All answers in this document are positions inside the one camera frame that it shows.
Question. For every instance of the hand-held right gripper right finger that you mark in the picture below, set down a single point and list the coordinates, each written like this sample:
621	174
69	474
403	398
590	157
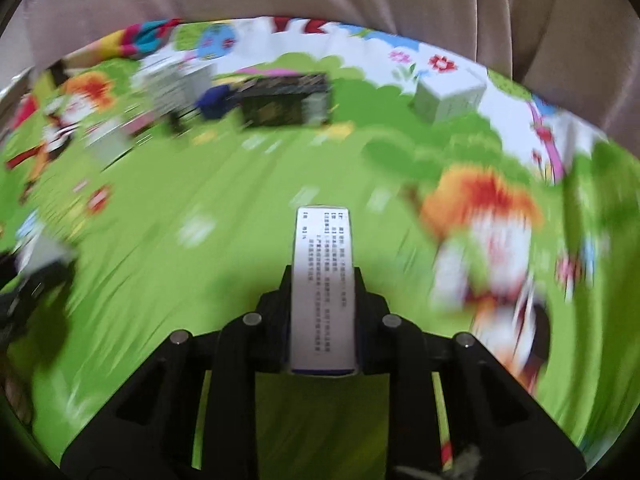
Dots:
372	320

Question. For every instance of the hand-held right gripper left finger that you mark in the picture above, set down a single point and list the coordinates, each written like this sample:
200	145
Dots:
272	320

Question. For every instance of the white medicine box red blue print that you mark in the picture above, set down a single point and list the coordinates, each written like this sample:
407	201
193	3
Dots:
322	285

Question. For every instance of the black box with gold print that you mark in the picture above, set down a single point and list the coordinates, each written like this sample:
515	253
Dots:
280	100

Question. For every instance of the green cartoon printed blanket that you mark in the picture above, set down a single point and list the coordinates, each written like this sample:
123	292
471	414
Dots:
200	185

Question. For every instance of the dark blue item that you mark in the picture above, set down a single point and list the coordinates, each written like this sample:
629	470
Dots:
215	101

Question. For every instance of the small white medicine box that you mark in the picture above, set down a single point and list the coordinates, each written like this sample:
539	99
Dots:
450	95

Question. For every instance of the grey box with text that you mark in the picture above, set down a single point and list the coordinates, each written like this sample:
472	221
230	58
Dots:
172	85

